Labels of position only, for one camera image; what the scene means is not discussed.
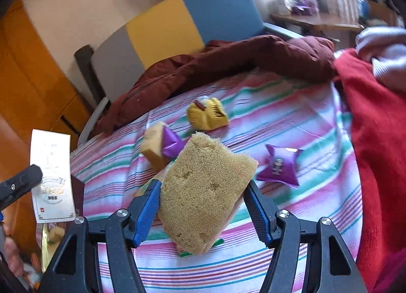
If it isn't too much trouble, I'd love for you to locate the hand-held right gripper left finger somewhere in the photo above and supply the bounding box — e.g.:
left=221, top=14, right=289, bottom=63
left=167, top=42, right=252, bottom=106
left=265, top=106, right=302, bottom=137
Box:
left=40, top=179, right=163, bottom=293

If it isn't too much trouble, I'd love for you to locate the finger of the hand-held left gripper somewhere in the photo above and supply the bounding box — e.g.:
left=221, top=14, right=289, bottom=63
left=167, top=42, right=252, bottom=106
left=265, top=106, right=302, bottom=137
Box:
left=0, top=164, right=43, bottom=209

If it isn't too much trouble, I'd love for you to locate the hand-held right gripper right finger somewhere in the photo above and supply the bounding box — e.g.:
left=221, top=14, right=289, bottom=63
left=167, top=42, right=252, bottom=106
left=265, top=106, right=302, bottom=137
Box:
left=244, top=180, right=368, bottom=293

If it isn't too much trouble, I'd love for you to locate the large yellow sponge block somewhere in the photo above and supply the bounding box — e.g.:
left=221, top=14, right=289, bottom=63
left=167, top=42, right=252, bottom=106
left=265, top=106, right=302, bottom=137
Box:
left=158, top=132, right=259, bottom=255

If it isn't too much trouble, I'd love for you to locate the gold foil box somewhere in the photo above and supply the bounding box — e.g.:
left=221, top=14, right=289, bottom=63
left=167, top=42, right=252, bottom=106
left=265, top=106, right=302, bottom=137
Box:
left=32, top=175, right=86, bottom=274

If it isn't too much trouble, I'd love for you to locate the yellow green packet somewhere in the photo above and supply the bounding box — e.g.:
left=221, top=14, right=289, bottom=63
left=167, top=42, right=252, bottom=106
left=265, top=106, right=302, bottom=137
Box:
left=131, top=178, right=159, bottom=200

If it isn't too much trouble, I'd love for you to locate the striped bed sheet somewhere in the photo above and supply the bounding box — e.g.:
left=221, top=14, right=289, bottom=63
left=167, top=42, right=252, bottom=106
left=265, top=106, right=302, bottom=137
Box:
left=70, top=69, right=364, bottom=293

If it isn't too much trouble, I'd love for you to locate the orange wooden wardrobe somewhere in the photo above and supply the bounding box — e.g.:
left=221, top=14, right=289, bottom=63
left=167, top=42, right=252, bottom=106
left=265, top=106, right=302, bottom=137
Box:
left=0, top=0, right=96, bottom=249

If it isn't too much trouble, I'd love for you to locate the yellow sock bundle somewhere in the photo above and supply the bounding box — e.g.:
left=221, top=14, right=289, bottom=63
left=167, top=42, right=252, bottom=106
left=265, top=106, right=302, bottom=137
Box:
left=187, top=97, right=229, bottom=130

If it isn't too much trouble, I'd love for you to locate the red blanket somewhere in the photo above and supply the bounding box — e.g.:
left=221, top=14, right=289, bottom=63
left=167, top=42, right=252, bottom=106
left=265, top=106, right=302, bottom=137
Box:
left=333, top=48, right=406, bottom=293

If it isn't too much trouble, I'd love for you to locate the maroon puffer jacket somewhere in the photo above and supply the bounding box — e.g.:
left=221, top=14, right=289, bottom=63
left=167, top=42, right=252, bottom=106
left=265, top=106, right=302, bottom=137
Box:
left=93, top=35, right=337, bottom=136

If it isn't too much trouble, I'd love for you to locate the magenta cloth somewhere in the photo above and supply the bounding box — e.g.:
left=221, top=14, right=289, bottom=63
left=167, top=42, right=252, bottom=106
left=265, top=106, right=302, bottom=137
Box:
left=373, top=264, right=406, bottom=293

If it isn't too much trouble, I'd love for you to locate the wooden desk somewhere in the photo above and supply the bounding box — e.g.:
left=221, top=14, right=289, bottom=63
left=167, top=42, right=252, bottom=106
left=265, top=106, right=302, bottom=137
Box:
left=269, top=12, right=364, bottom=43

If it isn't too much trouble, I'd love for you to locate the white lilac cloth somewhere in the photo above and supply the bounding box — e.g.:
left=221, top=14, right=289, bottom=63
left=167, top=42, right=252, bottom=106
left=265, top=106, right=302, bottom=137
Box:
left=355, top=26, right=406, bottom=92

